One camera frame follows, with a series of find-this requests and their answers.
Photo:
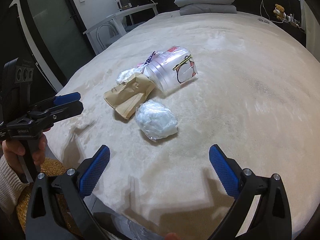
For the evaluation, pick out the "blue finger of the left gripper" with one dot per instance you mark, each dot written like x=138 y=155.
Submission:
x=61 y=112
x=67 y=98

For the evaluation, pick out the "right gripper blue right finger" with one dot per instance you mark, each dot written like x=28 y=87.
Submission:
x=272 y=217

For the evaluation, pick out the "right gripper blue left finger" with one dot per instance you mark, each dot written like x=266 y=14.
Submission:
x=76 y=184

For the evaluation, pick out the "brown paper bag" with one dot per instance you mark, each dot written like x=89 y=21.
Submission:
x=127 y=96

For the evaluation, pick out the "clear plastic cup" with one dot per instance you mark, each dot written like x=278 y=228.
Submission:
x=171 y=68

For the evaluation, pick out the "white blue paper package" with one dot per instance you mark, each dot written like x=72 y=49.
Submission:
x=147 y=61

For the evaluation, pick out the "bare left hand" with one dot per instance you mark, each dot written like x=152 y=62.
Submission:
x=12 y=149

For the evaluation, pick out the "white chair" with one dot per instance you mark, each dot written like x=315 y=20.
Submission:
x=115 y=19

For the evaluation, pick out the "dark glass door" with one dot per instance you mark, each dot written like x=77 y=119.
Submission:
x=50 y=34

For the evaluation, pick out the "beige plush bed blanket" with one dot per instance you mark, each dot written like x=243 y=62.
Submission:
x=256 y=95

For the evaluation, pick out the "grey folded duvet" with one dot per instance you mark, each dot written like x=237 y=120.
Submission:
x=190 y=7

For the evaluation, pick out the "black nightstand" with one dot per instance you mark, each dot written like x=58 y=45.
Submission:
x=296 y=32

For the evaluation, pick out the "brown teddy bear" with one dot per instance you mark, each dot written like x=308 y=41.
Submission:
x=279 y=11

